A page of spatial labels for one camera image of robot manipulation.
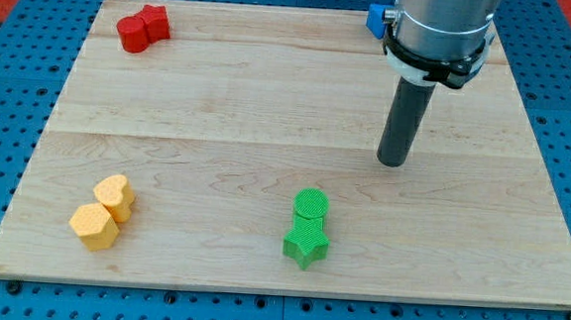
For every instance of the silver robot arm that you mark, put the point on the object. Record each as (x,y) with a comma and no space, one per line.
(443,29)

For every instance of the green cylinder block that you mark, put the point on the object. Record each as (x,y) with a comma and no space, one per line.
(311,203)

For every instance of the light wooden board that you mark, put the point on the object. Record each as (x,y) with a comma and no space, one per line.
(220,126)

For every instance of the green star block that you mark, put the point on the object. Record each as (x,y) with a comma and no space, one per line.
(306,242)

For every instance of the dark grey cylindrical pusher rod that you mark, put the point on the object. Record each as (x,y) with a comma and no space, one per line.
(406,113)

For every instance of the blue plastic connector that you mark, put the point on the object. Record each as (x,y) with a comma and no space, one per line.
(376,20)

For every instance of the yellow heart block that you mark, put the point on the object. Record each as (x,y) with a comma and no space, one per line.
(117,196)

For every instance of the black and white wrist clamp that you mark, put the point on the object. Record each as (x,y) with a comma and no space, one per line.
(423,71)

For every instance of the red cylinder block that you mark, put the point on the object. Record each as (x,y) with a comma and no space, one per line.
(132,34)

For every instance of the yellow hexagon block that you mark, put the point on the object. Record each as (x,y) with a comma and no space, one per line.
(94,227)

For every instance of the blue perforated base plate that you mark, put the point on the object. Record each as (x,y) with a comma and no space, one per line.
(39,42)

